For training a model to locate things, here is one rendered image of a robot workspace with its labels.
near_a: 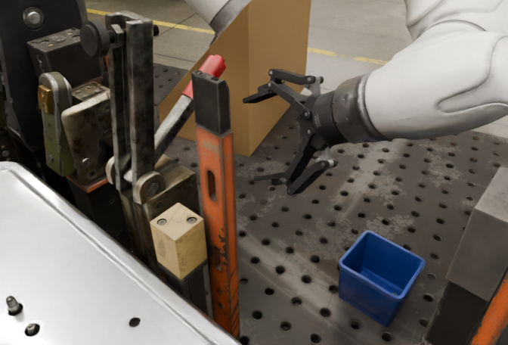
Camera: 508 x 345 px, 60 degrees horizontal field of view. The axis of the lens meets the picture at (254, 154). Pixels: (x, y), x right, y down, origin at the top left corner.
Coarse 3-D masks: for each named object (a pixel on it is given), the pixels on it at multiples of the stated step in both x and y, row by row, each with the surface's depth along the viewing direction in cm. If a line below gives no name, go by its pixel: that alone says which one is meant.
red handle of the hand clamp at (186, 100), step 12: (216, 60) 45; (204, 72) 44; (216, 72) 45; (192, 96) 44; (180, 108) 44; (192, 108) 44; (168, 120) 44; (180, 120) 44; (156, 132) 44; (168, 132) 43; (156, 144) 43; (168, 144) 44; (156, 156) 43
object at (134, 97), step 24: (96, 24) 33; (120, 24) 36; (144, 24) 35; (96, 48) 33; (120, 48) 37; (144, 48) 36; (120, 72) 38; (144, 72) 37; (120, 96) 39; (144, 96) 38; (120, 120) 40; (144, 120) 39; (120, 144) 41; (144, 144) 40; (120, 168) 43; (144, 168) 41
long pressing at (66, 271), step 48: (0, 192) 50; (48, 192) 50; (0, 240) 45; (48, 240) 45; (96, 240) 44; (0, 288) 40; (48, 288) 40; (96, 288) 40; (144, 288) 40; (0, 336) 36; (48, 336) 36; (96, 336) 36; (144, 336) 36; (192, 336) 36
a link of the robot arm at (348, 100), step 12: (348, 84) 55; (360, 84) 53; (336, 96) 56; (348, 96) 54; (360, 96) 53; (336, 108) 56; (348, 108) 54; (360, 108) 53; (336, 120) 56; (348, 120) 55; (360, 120) 53; (348, 132) 56; (360, 132) 54; (372, 132) 53
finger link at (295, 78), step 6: (270, 72) 70; (276, 72) 69; (282, 72) 68; (288, 72) 68; (282, 78) 68; (288, 78) 67; (294, 78) 66; (300, 78) 65; (306, 78) 64; (312, 78) 63; (300, 84) 65
